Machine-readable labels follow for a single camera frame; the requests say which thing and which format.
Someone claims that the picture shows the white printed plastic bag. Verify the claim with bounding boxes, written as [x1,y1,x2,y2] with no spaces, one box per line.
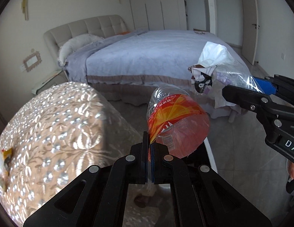
[188,42,263,109]

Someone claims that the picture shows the crushed orange-label plastic bottle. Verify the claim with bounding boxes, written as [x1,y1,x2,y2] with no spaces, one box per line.
[146,84,210,158]

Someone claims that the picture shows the white trash bin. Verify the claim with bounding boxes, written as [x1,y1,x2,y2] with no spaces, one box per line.
[122,139,217,226]

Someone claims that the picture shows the person's right hand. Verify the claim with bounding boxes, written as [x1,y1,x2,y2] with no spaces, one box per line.
[287,160,294,180]

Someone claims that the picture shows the white door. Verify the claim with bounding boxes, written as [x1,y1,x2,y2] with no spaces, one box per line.
[213,0,260,65]

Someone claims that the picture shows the embroidered tan tablecloth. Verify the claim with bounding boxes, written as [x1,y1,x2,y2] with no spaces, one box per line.
[0,82,141,226]

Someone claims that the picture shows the clear crumpled plastic bag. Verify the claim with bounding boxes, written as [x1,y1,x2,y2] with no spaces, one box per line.
[0,150,8,192]

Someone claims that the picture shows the yellow wrapper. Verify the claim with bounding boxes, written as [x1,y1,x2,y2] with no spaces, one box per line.
[2,148,12,165]

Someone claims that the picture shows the lavender bed cover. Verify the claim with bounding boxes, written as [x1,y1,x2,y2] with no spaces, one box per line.
[57,29,244,119]

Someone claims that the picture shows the grey bedside table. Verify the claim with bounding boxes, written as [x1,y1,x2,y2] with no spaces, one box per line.
[31,70,68,95]

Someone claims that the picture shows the beige wardrobe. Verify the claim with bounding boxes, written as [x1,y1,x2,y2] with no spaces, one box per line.
[130,0,187,30]

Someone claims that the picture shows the white pillow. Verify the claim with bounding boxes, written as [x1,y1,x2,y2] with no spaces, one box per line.
[58,34,103,67]

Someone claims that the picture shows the beige tufted bed headboard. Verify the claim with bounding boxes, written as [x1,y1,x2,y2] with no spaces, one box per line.
[43,15,128,61]

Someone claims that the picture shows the plain wall socket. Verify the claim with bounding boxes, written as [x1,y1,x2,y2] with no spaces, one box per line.
[20,65,26,72]

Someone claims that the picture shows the framed wall switch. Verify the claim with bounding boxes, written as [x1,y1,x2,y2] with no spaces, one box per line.
[23,51,42,72]

